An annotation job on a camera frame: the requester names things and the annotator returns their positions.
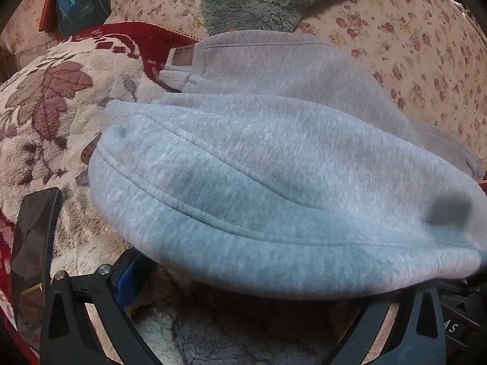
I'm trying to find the warm grey sweatpants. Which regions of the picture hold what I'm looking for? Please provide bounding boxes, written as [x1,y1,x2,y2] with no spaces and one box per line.
[103,30,485,181]

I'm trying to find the blue-grey sweatpants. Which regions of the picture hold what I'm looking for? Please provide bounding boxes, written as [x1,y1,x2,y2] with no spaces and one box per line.
[82,95,487,301]

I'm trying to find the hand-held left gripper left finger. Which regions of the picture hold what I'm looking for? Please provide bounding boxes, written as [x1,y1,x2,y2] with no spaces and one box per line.
[40,250,161,365]

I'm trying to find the blue gift bag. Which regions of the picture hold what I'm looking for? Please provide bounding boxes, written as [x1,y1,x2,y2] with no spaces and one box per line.
[56,0,112,39]

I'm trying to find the grey-green fleece jacket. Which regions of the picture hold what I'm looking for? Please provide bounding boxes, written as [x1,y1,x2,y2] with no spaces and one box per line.
[200,0,427,36]

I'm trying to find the pink floral quilt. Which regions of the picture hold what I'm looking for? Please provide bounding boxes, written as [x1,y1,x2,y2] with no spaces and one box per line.
[104,0,487,183]

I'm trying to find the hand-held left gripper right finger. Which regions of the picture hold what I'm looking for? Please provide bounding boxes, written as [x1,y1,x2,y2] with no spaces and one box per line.
[327,286,448,365]

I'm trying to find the red and white fleece blanket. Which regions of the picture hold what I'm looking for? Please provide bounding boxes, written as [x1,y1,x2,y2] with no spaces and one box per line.
[0,22,385,365]

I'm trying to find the red bag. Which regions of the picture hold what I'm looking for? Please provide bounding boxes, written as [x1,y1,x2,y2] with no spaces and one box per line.
[38,0,70,33]

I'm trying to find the black smartphone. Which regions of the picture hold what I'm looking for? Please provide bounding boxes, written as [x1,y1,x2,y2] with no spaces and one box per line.
[11,187,62,332]

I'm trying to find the floral pillow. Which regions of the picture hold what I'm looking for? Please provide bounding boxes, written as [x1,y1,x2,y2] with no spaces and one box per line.
[0,0,58,70]

